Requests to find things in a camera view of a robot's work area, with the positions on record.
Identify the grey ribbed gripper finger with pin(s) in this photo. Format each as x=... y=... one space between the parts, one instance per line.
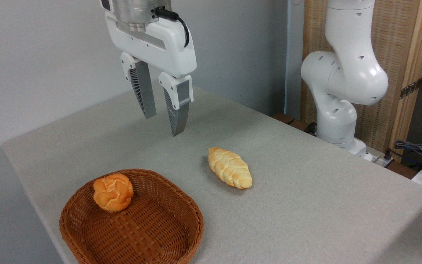
x=177 y=110
x=144 y=91

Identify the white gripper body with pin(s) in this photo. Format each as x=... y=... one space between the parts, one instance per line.
x=159 y=44

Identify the white robot base connector block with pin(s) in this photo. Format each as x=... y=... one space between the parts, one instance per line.
x=377 y=158

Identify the metal hinge on screen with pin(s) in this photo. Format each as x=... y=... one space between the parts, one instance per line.
x=410 y=88

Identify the brown woven wicker basket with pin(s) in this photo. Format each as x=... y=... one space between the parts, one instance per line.
x=152 y=234

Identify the grey tablecloth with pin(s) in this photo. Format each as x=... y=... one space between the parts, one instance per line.
x=288 y=205

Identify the long pale braided bread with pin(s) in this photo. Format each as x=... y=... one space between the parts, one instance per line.
x=230 y=168

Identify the round orange knotted bread roll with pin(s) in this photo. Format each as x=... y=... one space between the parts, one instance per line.
x=113 y=192

